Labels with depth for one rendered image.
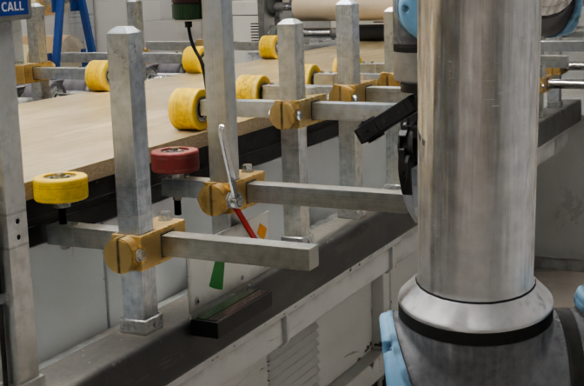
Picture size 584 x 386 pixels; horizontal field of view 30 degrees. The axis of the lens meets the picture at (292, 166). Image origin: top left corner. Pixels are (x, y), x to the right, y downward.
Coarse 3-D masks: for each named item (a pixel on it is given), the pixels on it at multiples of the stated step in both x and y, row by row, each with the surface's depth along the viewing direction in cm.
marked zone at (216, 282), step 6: (216, 264) 168; (222, 264) 170; (216, 270) 168; (222, 270) 170; (216, 276) 168; (222, 276) 170; (210, 282) 166; (216, 282) 168; (222, 282) 170; (216, 288) 168
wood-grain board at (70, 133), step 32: (256, 64) 348; (320, 64) 341; (64, 96) 274; (96, 96) 271; (160, 96) 267; (32, 128) 219; (64, 128) 217; (96, 128) 216; (160, 128) 213; (256, 128) 224; (32, 160) 180; (64, 160) 179; (96, 160) 178; (32, 192) 162
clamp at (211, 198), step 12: (240, 180) 173; (252, 180) 177; (264, 180) 181; (204, 192) 170; (216, 192) 169; (228, 192) 170; (240, 192) 173; (204, 204) 171; (216, 204) 170; (252, 204) 177
